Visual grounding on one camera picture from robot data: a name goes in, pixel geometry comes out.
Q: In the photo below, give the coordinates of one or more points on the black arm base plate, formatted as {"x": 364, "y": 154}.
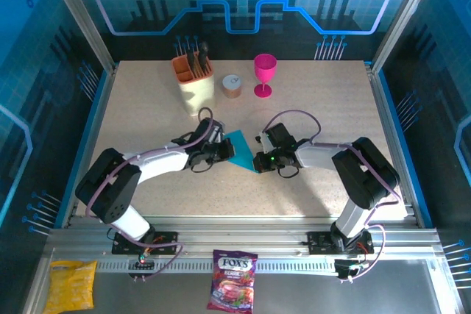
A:
{"x": 165, "y": 237}
{"x": 316, "y": 242}

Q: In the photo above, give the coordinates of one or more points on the blue square paper sheet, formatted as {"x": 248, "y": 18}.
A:
{"x": 241, "y": 148}

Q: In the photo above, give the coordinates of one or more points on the aluminium table side rail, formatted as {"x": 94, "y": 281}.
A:
{"x": 392, "y": 145}
{"x": 93, "y": 145}

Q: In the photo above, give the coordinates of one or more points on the pink plastic goblet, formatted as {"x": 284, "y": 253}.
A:
{"x": 264, "y": 67}

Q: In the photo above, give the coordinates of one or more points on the black round-ended utensil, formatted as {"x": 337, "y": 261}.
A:
{"x": 203, "y": 51}

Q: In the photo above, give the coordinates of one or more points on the small control board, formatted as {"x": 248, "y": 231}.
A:
{"x": 141, "y": 263}
{"x": 346, "y": 268}

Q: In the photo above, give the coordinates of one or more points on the yellow snack bag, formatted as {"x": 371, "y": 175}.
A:
{"x": 70, "y": 288}

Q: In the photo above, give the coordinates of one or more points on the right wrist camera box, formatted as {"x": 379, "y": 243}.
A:
{"x": 262, "y": 138}

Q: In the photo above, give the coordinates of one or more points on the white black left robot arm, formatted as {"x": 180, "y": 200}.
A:
{"x": 162, "y": 161}

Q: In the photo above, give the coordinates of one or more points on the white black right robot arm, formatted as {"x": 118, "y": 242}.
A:
{"x": 320, "y": 156}

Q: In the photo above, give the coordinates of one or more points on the cream utensil holder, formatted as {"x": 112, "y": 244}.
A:
{"x": 198, "y": 93}

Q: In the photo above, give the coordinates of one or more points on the small round wooden tin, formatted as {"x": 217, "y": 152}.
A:
{"x": 232, "y": 88}

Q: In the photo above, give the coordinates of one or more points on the aluminium frame post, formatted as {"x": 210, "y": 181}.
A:
{"x": 404, "y": 16}
{"x": 81, "y": 16}

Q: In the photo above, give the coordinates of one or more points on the blue table edge strip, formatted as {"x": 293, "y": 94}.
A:
{"x": 402, "y": 145}
{"x": 86, "y": 145}

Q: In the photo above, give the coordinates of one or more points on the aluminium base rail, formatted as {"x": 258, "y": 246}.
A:
{"x": 239, "y": 237}

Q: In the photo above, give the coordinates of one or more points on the purple Fox's candy bag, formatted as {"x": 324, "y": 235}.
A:
{"x": 232, "y": 281}

